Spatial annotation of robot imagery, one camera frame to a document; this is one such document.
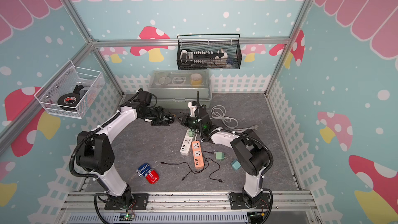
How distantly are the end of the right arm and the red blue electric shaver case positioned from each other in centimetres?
31

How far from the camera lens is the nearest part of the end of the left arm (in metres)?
0.80

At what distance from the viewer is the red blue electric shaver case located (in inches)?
31.8
